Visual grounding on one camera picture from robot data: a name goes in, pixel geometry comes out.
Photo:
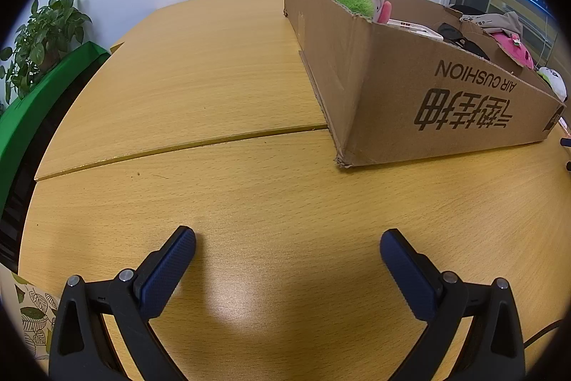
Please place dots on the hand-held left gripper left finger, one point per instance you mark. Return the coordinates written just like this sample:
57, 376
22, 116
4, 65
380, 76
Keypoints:
167, 274

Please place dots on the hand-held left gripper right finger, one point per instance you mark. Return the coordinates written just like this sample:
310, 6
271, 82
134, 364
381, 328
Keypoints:
408, 274

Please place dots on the brown cardboard box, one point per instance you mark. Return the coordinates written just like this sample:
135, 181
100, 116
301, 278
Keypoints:
379, 95

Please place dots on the white panda plush toy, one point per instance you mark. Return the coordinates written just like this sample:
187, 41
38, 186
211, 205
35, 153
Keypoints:
553, 79

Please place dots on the white flat item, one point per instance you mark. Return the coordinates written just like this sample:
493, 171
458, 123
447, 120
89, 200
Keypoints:
419, 30

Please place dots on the black plastic item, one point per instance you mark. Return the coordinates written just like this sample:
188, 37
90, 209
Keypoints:
459, 35

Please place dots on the pink strawberry plush toy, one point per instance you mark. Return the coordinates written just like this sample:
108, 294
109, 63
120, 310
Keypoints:
513, 46

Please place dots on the grey and black printed cloth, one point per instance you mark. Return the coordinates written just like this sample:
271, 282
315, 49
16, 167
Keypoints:
504, 23

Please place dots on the green potted plant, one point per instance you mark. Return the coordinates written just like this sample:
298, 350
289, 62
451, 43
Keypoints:
49, 24

